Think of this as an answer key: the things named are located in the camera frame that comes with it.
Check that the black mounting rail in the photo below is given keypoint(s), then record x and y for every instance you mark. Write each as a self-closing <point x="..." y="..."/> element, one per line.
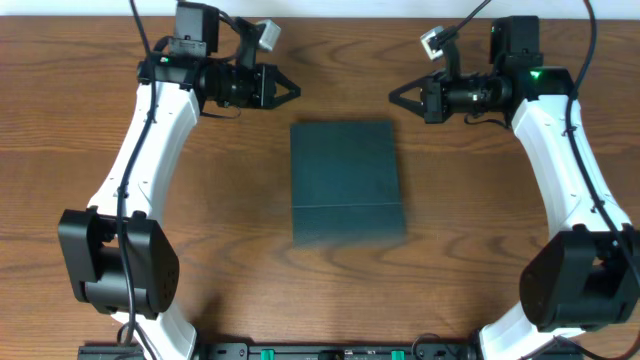
<point x="242" y="351"/>

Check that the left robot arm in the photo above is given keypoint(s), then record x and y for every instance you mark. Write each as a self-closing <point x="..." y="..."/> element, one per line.
<point x="117" y="256"/>

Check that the dark green box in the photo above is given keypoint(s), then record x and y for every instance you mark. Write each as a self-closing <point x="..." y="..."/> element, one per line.
<point x="345" y="188"/>

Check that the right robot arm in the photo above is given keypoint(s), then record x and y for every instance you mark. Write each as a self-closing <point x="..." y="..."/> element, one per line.
<point x="587" y="276"/>

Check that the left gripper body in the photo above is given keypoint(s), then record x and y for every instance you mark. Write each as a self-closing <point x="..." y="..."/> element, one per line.
<point x="267" y="86"/>

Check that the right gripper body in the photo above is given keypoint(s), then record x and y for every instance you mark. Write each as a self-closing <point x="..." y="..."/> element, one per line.
<point x="432" y="98"/>

